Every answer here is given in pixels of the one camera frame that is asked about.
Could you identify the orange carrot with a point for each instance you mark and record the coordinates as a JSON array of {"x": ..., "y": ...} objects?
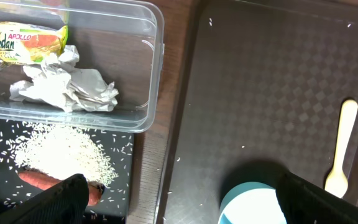
[{"x": 44, "y": 182}]

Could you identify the clear plastic bin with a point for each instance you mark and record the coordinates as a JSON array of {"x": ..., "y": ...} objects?
[{"x": 123, "y": 40}]

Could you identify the white rice pile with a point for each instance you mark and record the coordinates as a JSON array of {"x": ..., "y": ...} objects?
[{"x": 61, "y": 151}]

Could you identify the dark brown serving tray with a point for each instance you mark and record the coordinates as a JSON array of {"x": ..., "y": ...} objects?
[{"x": 261, "y": 96}]

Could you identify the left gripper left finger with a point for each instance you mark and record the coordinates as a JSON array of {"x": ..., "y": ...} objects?
[{"x": 63, "y": 203}]

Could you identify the white napkin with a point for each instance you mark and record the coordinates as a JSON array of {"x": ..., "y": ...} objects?
[{"x": 57, "y": 82}]

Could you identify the yellow plastic spoon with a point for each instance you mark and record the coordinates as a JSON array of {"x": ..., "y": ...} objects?
[{"x": 336, "y": 182}]

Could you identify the green yellow snack wrapper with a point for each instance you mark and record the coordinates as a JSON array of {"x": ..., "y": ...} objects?
[{"x": 28, "y": 44}]

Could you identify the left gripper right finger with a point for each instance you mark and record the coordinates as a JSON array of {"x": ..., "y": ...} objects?
[{"x": 302, "y": 202}]

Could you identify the black tray bin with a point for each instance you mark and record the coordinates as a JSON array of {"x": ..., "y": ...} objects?
[{"x": 114, "y": 204}]

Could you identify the light blue rice bowl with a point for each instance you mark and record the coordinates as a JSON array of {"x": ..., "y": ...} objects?
[{"x": 251, "y": 203}]

